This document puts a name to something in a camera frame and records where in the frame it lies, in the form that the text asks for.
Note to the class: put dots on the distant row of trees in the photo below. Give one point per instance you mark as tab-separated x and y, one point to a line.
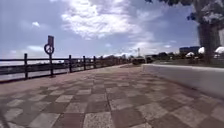
160	55

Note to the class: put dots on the lifebuoy post with sign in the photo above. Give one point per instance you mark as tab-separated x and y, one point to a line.
49	49

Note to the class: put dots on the low grey concrete wall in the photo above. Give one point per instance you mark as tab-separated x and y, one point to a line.
196	77

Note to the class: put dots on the water behind railing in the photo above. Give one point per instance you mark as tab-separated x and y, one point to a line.
16	76

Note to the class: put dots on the checkered paved promenade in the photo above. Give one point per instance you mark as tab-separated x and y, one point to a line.
110	100

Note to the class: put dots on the distant pole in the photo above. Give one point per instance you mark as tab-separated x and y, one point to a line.
138	51

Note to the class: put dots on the dark wooden railing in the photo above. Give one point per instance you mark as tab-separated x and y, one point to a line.
36	67

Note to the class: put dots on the thick-trunked tree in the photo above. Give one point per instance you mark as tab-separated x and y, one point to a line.
206	36

